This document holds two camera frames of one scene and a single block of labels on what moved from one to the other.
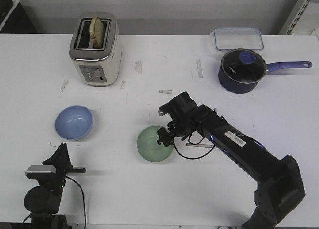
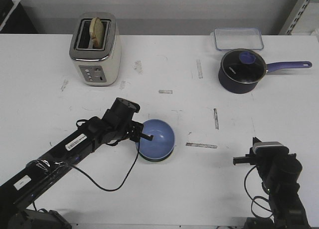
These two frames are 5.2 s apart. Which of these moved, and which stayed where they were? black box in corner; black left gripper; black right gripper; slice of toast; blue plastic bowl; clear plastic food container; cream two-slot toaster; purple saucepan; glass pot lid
Moved: black left gripper; black right gripper; blue plastic bowl
Stayed: black box in corner; cream two-slot toaster; clear plastic food container; slice of toast; glass pot lid; purple saucepan
